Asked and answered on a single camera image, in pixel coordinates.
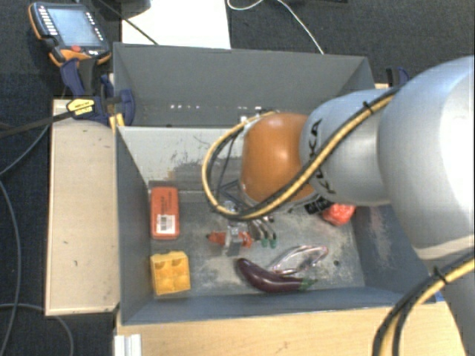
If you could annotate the small orange-red toy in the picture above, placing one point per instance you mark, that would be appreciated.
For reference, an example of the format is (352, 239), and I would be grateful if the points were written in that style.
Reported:
(217, 238)

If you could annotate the black cylinder on white bracket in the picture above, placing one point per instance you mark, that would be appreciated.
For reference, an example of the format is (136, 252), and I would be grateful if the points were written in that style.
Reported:
(314, 208)

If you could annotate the orange box with barcode label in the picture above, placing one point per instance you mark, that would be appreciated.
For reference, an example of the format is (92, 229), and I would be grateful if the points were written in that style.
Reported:
(165, 206)

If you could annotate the yellow toy brick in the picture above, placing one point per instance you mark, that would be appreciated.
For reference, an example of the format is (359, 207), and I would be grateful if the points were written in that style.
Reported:
(170, 273)

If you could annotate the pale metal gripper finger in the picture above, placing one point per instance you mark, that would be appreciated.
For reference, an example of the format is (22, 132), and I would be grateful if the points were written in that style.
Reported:
(234, 250)
(235, 232)

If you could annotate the purple toy eggplant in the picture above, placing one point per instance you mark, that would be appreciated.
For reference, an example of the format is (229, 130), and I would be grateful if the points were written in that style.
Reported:
(267, 281)

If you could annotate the grey metal bin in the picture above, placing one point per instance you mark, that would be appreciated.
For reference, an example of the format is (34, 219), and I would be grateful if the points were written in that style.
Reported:
(208, 84)

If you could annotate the red mesh sponge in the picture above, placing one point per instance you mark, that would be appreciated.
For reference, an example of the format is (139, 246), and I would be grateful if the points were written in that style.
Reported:
(338, 214)

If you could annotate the pale wood board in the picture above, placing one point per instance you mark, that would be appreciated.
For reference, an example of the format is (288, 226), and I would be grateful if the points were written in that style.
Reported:
(83, 206)

